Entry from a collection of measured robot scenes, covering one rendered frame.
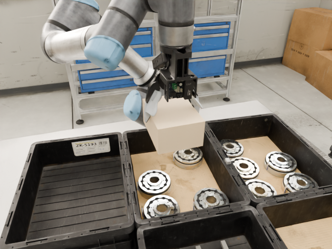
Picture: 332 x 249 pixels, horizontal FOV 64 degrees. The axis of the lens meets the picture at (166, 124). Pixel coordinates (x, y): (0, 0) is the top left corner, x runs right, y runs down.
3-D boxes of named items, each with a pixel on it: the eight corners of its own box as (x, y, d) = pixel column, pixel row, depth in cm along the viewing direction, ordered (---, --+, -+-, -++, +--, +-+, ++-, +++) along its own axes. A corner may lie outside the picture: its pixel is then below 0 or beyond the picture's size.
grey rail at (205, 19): (59, 30, 229) (58, 25, 227) (235, 18, 271) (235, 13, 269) (59, 33, 222) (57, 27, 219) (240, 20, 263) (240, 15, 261)
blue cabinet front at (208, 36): (161, 82, 277) (160, 26, 247) (223, 74, 295) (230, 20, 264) (161, 83, 275) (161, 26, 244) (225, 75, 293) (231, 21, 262)
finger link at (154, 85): (141, 101, 65) (161, 70, 62) (140, 98, 66) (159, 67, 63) (157, 108, 67) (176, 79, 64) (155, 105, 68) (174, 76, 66)
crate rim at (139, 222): (122, 136, 96) (121, 131, 95) (201, 126, 102) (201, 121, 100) (136, 232, 64) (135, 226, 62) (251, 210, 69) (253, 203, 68)
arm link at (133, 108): (140, 126, 122) (115, 113, 115) (153, 101, 124) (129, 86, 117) (152, 130, 112) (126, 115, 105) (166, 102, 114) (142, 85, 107)
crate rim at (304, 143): (201, 126, 102) (201, 121, 100) (272, 117, 107) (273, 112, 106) (251, 210, 69) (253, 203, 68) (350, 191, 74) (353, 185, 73)
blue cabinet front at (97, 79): (81, 92, 258) (69, 32, 227) (153, 83, 275) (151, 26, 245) (81, 93, 255) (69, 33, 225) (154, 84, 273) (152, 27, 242)
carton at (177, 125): (143, 121, 79) (142, 99, 75) (181, 115, 82) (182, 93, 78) (158, 154, 66) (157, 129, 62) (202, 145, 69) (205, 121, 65)
